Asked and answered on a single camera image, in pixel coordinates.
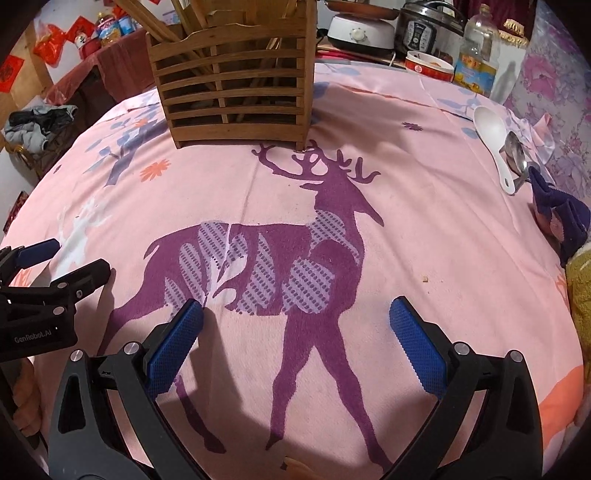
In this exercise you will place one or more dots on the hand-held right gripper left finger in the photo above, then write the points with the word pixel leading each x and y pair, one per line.
pixel 178 344

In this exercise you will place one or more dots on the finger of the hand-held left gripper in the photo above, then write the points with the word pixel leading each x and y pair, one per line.
pixel 41 251
pixel 87 277

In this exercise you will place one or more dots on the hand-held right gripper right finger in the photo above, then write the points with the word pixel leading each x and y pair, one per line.
pixel 418 348

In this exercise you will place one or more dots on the wooden slatted utensil holder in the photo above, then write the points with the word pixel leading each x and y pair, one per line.
pixel 221 44

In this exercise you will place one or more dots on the person's left hand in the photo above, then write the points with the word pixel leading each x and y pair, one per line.
pixel 27 397

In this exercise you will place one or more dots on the red printed box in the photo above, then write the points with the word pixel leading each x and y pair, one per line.
pixel 13 212

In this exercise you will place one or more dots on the wooden chair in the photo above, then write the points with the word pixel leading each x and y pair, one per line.
pixel 32 159

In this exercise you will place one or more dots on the pink deer print tablecloth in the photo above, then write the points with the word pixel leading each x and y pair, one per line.
pixel 415 230

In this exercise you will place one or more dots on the pile of dark clothes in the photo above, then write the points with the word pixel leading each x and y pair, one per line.
pixel 37 124

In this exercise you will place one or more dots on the wooden door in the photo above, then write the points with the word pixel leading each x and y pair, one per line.
pixel 32 83

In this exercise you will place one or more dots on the yellow towel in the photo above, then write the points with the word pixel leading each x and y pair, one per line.
pixel 581 286

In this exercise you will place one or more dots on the red diamond paper decoration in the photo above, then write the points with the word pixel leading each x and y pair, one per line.
pixel 83 37
pixel 9 74

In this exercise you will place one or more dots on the purple cloth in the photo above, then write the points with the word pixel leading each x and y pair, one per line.
pixel 563 217

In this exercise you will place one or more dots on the side table with red cloth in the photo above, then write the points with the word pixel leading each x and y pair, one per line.
pixel 120 64

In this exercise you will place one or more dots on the red plastic bag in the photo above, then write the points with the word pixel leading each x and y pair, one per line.
pixel 51 44

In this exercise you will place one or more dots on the metal spoon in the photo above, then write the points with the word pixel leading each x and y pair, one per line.
pixel 513 147

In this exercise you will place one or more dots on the yellow oil bottle blue label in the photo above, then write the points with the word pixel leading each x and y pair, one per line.
pixel 108 30

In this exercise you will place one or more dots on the white rice spoon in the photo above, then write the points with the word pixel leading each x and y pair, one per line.
pixel 489 124

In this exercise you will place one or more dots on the red and white bowl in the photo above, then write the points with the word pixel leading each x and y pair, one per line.
pixel 429 69

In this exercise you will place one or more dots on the clear plastic oil bottle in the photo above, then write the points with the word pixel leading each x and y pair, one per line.
pixel 475 69

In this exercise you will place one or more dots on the floral plastic sheet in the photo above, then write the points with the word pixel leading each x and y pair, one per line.
pixel 554 92

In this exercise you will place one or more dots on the black pressure cooker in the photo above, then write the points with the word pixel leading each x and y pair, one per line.
pixel 420 32

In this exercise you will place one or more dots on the white electric cooker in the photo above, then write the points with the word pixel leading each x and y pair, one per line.
pixel 360 34

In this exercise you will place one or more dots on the gold patterned box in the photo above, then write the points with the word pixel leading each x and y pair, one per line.
pixel 515 32

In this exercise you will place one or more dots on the copper frying pan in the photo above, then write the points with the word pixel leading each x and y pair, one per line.
pixel 360 7

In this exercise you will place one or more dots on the dark red curtain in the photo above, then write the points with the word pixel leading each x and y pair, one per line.
pixel 512 7

